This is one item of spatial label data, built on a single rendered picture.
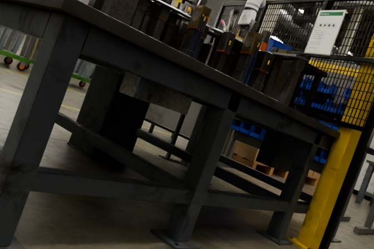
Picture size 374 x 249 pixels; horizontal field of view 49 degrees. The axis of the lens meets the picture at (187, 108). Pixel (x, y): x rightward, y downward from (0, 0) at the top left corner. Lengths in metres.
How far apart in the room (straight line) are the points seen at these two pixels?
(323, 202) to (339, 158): 0.27
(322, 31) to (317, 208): 1.14
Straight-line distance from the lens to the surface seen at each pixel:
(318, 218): 2.53
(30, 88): 1.16
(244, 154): 5.47
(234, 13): 2.68
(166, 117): 5.23
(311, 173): 6.88
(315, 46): 2.84
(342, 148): 2.51
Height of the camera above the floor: 0.55
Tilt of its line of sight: 1 degrees down
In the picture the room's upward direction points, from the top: 20 degrees clockwise
